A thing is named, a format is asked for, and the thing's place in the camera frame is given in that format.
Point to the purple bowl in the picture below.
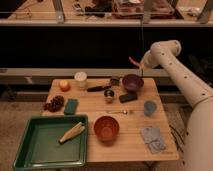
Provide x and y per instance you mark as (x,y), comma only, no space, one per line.
(132,82)

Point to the grey folded cloth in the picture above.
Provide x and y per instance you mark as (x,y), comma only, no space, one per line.
(153,139)

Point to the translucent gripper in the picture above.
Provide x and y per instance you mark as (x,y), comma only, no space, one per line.
(144,64)

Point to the bunch of red grapes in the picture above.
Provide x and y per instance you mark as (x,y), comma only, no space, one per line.
(55,104)

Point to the blue plastic cup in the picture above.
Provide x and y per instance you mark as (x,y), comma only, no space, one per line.
(149,108)

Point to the green sponge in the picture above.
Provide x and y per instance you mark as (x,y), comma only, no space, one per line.
(71,106)

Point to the corn cob with husk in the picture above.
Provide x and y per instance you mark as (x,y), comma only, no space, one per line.
(73,132)

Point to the silver spoon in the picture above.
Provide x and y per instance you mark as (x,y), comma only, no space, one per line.
(125,112)

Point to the black handled knife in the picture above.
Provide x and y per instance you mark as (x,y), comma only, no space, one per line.
(98,88)

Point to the small metal cup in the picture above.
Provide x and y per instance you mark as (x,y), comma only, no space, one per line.
(109,95)

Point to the white cup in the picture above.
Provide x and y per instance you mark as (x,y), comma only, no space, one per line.
(81,79)

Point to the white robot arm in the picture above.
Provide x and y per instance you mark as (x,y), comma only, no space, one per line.
(198,153)

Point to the green plastic tray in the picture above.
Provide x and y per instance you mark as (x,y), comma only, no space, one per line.
(40,149)

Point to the small dark jar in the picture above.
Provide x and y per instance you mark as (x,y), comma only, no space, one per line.
(114,81)

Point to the orange peach fruit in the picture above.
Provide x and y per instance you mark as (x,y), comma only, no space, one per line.
(64,85)

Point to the wooden cutting board table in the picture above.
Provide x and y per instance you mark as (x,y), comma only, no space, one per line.
(129,145)

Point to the orange bowl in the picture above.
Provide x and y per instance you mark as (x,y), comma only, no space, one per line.
(106,128)

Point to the black rectangular block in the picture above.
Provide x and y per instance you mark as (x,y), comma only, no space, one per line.
(128,97)

